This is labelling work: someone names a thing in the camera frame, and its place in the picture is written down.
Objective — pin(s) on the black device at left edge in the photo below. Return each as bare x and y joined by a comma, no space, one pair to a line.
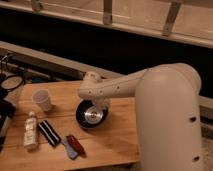
7,111

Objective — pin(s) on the metal window bracket centre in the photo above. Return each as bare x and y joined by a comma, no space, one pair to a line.
107,12

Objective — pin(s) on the red brown oblong object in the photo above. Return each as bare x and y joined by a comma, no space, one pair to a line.
73,141

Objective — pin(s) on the wooden board tabletop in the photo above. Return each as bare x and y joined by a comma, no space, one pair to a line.
113,142

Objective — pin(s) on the round black framed mirror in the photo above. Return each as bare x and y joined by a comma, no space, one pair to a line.
12,82

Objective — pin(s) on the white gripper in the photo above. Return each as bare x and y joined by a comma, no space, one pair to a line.
102,104

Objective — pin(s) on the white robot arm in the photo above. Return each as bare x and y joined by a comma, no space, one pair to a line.
167,113

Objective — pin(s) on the blue rectangular block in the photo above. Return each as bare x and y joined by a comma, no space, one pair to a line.
72,154

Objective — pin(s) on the metal window bracket right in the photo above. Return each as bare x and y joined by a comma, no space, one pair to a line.
174,8

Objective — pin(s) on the metal window bracket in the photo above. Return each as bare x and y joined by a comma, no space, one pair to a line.
174,8
36,5
107,12

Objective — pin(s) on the metal window bracket left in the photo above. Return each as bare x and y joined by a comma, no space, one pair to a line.
36,5

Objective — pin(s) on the clear plastic bottle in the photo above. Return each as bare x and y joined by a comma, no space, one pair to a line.
31,132

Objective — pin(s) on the dark ceramic bowl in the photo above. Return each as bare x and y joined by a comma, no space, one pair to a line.
86,117

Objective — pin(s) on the white plastic cup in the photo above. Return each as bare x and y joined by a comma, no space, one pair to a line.
42,99

